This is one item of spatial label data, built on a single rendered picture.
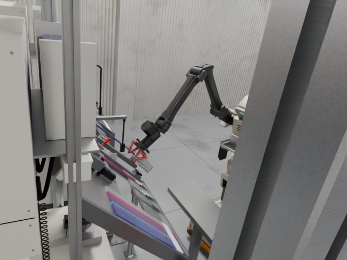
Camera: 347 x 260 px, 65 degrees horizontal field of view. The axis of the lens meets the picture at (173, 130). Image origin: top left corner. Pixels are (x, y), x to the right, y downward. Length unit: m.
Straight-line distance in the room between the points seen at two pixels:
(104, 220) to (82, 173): 0.26
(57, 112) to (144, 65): 3.70
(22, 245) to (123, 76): 3.53
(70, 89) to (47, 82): 0.15
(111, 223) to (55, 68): 0.59
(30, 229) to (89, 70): 0.55
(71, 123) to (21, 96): 0.14
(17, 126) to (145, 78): 3.90
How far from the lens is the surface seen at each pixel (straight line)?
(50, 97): 0.94
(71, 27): 0.76
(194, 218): 1.90
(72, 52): 0.77
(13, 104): 0.84
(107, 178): 1.36
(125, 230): 1.17
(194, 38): 4.97
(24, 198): 0.98
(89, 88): 0.94
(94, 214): 1.07
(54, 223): 1.82
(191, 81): 1.61
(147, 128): 1.46
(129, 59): 4.34
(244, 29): 5.63
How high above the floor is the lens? 1.84
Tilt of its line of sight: 24 degrees down
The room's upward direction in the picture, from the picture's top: 8 degrees clockwise
